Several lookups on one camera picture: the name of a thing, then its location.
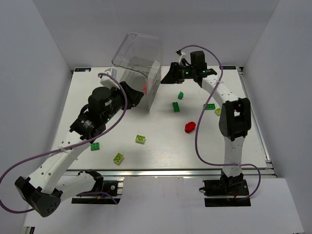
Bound left blue table label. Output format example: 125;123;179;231
74;68;91;72

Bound dark green long brick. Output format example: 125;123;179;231
172;102;180;113

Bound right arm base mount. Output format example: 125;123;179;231
199;180;251;208

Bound lime long brick front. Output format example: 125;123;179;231
113;153;124;165

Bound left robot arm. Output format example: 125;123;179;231
15;81;144;217

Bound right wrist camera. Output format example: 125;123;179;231
175;50;189;66

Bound green flat long brick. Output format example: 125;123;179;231
203;103;215;110

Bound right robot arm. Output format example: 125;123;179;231
161;50;252;195

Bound lime small brick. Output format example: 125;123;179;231
214;108;221;116

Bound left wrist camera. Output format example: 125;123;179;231
97;68;118;89

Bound lime rounded brick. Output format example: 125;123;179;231
135;135;146;144

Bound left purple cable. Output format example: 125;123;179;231
0;73;129;214

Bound small green cube brick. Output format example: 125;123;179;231
178;92;184;100

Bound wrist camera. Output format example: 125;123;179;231
175;50;189;66
97;68;118;89

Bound blue table label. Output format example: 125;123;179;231
220;65;236;70
74;68;91;72

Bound red rounded brick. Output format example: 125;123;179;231
184;121;196;133

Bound green square brick left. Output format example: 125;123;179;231
90;142;100;151

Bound clear plastic drawer cover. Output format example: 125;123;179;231
112;33;163;113

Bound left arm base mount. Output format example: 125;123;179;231
71;170;123;205

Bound right blue table label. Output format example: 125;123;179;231
220;65;236;70

